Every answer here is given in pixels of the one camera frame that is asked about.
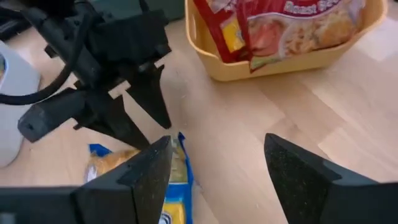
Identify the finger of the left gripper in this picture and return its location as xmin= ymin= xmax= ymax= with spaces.
xmin=73 ymin=92 xmax=150 ymax=151
xmin=126 ymin=63 xmax=172 ymax=130

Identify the white plastic bin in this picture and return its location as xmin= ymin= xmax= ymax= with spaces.
xmin=0 ymin=40 xmax=42 ymax=169

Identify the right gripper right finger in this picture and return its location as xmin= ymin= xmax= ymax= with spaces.
xmin=263 ymin=133 xmax=398 ymax=224

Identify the yellow plastic bin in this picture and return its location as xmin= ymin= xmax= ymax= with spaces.
xmin=185 ymin=0 xmax=389 ymax=82

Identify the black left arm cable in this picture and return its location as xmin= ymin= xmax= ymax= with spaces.
xmin=0 ymin=12 xmax=94 ymax=106

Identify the blue Maruchan noodle pack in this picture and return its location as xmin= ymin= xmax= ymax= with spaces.
xmin=84 ymin=132 xmax=195 ymax=224

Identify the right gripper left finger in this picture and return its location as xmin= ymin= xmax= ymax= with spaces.
xmin=0 ymin=135 xmax=174 ymax=224

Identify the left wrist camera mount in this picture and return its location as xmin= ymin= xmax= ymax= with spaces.
xmin=17 ymin=89 xmax=91 ymax=143

